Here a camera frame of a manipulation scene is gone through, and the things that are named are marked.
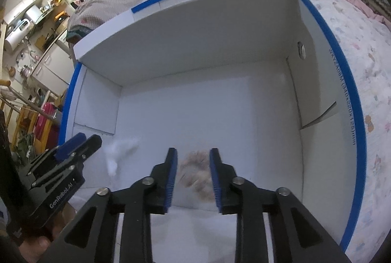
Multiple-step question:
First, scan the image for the beige furry plush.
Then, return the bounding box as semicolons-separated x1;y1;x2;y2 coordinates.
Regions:
179;151;214;202

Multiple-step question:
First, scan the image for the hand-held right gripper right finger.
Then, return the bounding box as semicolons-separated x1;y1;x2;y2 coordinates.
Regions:
209;147;352;263

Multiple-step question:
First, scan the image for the cream wall cabinet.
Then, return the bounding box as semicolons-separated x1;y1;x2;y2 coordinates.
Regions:
3;0;45;25

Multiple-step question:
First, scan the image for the white round appliance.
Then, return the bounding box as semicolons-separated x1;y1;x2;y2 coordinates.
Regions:
4;25;25;53

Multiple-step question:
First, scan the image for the pink garment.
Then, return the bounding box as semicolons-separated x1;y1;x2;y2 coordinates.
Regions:
33;103;62;150

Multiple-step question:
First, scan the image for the white cardboard box blue tape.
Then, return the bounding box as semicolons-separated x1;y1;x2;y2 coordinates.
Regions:
59;0;367;253

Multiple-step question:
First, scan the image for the printed bed sheet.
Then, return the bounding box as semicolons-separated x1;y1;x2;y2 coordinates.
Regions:
67;0;391;257

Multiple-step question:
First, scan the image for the person's left hand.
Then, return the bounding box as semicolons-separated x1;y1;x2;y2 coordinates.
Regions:
18;203;77;263

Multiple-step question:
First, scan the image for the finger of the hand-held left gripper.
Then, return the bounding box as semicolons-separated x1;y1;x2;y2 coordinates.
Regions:
29;133;87;173
31;134;103;189

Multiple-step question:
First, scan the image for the white kitchen base cabinet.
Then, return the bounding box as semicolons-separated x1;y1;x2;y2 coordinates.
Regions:
31;43;75;95

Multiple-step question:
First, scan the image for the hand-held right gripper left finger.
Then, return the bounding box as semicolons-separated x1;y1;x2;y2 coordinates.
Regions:
50;147;178;263

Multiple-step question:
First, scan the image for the wooden chair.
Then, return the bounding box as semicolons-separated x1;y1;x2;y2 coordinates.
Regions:
9;104;40;154

